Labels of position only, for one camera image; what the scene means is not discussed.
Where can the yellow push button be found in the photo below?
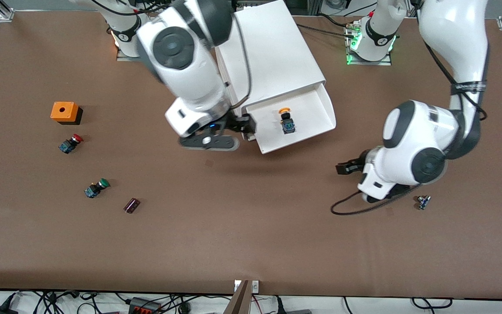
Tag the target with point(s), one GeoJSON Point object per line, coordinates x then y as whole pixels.
{"type": "Point", "coordinates": [287, 124]}

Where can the brown slanted post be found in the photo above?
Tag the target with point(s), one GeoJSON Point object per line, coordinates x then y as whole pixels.
{"type": "Point", "coordinates": [239, 301]}

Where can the dark maroon capacitor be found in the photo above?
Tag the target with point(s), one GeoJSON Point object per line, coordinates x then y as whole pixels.
{"type": "Point", "coordinates": [131, 206]}

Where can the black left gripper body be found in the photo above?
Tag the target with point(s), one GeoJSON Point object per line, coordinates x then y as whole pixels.
{"type": "Point", "coordinates": [358, 164]}

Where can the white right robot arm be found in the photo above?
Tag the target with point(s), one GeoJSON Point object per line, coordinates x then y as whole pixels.
{"type": "Point", "coordinates": [190, 74]}

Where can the green push button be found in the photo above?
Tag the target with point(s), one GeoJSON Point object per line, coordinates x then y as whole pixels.
{"type": "Point", "coordinates": [96, 188]}

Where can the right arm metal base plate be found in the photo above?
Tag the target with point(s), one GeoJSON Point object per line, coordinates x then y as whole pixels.
{"type": "Point", "coordinates": [122, 54]}

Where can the white metal bracket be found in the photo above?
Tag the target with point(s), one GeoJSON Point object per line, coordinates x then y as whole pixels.
{"type": "Point", "coordinates": [255, 286]}

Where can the orange box with hole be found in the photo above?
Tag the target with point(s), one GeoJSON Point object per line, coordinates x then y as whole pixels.
{"type": "Point", "coordinates": [63, 111]}

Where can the small blue electronic component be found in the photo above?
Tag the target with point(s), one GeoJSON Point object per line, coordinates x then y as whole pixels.
{"type": "Point", "coordinates": [423, 203]}

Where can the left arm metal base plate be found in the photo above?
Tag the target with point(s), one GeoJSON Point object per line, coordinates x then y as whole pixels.
{"type": "Point", "coordinates": [386, 62]}

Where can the red push button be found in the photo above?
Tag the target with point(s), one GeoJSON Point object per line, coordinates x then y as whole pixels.
{"type": "Point", "coordinates": [70, 144]}

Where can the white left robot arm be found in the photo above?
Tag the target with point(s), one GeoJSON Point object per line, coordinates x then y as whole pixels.
{"type": "Point", "coordinates": [412, 144]}

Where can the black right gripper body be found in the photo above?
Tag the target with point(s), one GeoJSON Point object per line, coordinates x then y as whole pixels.
{"type": "Point", "coordinates": [235, 123]}

